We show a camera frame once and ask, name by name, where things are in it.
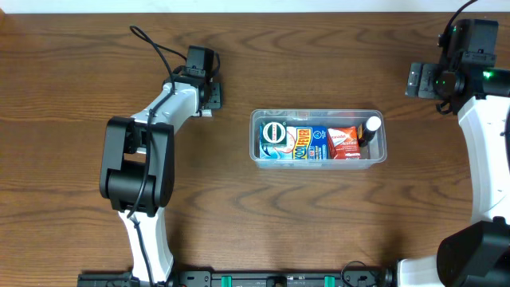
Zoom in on white green Panadol box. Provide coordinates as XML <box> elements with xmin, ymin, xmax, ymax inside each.
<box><xmin>199</xmin><ymin>109</ymin><xmax>213</xmax><ymax>117</ymax></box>

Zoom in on black bottle white cap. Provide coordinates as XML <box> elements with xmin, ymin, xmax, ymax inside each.
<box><xmin>357</xmin><ymin>116</ymin><xmax>382</xmax><ymax>147</ymax></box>

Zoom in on clear plastic container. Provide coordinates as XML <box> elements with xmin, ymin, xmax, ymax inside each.
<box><xmin>249</xmin><ymin>109</ymin><xmax>387</xmax><ymax>170</ymax></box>

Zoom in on blue Kool Fever box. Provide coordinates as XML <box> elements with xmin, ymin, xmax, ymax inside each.
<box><xmin>259</xmin><ymin>124</ymin><xmax>328</xmax><ymax>160</ymax></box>

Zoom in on red Panadol box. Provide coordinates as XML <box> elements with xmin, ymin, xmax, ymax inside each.
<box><xmin>328</xmin><ymin>126</ymin><xmax>361</xmax><ymax>160</ymax></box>

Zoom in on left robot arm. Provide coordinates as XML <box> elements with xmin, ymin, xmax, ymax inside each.
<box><xmin>92</xmin><ymin>45</ymin><xmax>222</xmax><ymax>286</ymax></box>

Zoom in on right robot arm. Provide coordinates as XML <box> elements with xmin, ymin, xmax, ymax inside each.
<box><xmin>394</xmin><ymin>19</ymin><xmax>509</xmax><ymax>286</ymax></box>

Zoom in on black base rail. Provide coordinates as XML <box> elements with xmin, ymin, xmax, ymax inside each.
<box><xmin>77</xmin><ymin>269</ymin><xmax>399</xmax><ymax>287</ymax></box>

